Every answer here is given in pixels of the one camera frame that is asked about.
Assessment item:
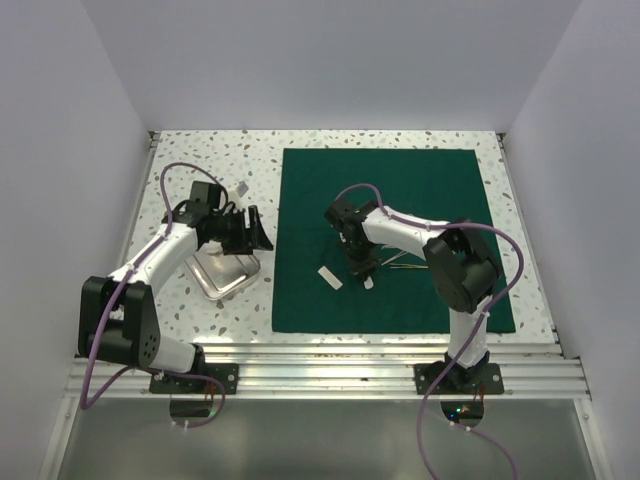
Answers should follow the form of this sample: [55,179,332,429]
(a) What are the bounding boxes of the stainless steel tray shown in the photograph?
[184,251,261,301]

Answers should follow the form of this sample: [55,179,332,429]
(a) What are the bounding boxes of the left white paper strip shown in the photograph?
[317,266,343,290]

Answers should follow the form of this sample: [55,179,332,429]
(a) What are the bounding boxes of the green surgical drape cloth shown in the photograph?
[272,149,493,336]

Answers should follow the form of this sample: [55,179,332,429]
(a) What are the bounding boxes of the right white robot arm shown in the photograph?
[324,198,502,393]

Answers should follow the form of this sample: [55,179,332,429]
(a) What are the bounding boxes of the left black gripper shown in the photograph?
[209,205,272,255]

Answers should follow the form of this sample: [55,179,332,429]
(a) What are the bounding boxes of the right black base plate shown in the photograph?
[413,360,505,399]

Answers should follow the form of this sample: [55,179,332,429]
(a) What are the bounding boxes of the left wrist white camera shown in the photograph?
[228,181,249,210]

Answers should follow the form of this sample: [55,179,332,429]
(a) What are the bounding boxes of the long steel scissors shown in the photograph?
[380,251,407,266]

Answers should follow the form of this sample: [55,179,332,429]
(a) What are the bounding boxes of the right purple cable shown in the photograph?
[335,183,526,480]

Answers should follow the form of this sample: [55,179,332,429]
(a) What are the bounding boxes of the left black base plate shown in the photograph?
[149,363,240,395]

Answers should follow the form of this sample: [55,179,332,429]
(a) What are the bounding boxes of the steel tweezers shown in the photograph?
[389,263,429,270]

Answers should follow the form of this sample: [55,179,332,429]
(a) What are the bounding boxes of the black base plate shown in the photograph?
[149,363,240,395]
[413,360,505,399]

